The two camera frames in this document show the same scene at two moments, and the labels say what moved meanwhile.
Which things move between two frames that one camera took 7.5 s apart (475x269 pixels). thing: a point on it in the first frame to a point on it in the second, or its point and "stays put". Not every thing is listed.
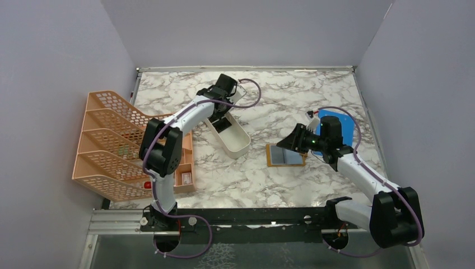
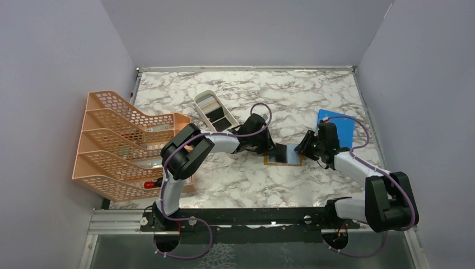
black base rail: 251,226 stays put
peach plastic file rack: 108,161 stays put
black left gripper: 219,115 to 269,146
